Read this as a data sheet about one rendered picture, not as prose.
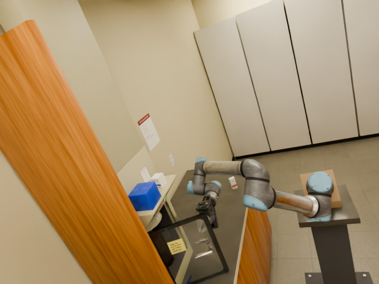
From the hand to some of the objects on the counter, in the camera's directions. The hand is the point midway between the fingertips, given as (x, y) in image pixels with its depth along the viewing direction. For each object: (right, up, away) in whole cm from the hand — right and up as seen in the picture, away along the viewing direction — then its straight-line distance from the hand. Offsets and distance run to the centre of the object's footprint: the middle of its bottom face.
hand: (202, 231), depth 126 cm
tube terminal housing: (-20, -35, +29) cm, 50 cm away
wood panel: (-29, -46, +12) cm, 55 cm away
